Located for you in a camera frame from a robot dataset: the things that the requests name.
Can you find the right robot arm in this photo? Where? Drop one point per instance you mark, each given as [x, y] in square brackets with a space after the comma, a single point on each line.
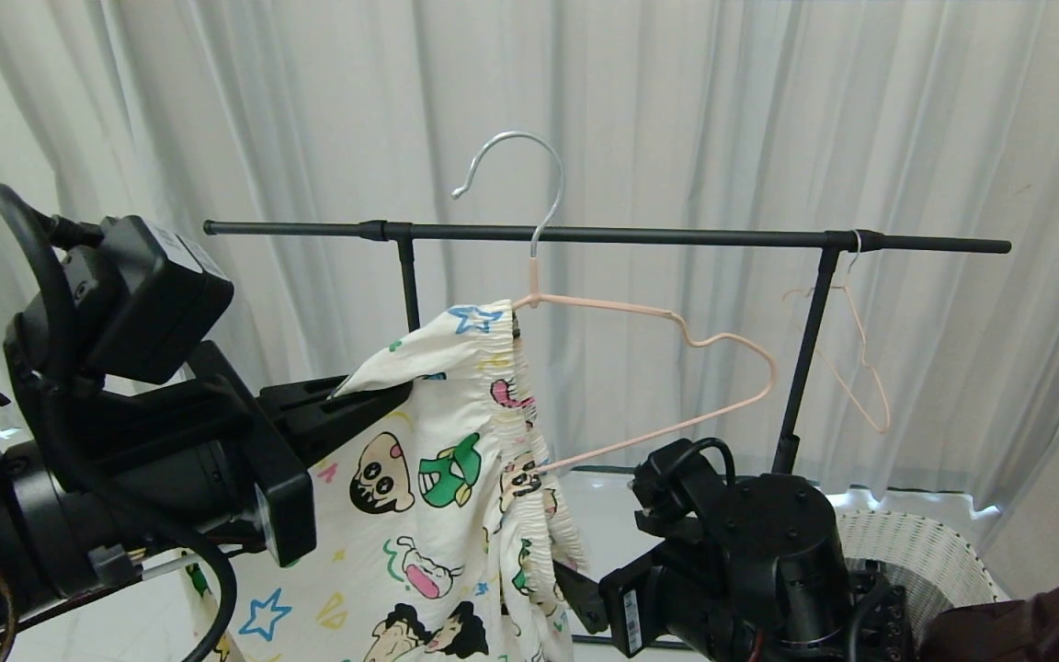
[787, 542]

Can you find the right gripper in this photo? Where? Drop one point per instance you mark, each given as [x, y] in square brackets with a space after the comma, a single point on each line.
[667, 598]

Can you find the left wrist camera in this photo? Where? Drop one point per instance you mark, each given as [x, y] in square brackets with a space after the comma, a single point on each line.
[153, 303]

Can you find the pink clothes hanger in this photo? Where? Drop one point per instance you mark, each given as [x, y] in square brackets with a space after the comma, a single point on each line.
[534, 280]
[885, 414]

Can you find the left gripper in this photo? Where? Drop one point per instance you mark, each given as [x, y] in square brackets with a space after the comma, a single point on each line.
[171, 496]

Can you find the white curtain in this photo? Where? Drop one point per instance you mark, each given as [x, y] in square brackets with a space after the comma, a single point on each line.
[768, 110]

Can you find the black clothes rack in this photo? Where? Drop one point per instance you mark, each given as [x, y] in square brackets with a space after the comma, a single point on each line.
[677, 235]

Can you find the white laundry basket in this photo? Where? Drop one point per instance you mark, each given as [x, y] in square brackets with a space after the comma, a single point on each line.
[934, 561]

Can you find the cream printed shorts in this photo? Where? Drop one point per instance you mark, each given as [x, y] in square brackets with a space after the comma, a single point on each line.
[438, 368]

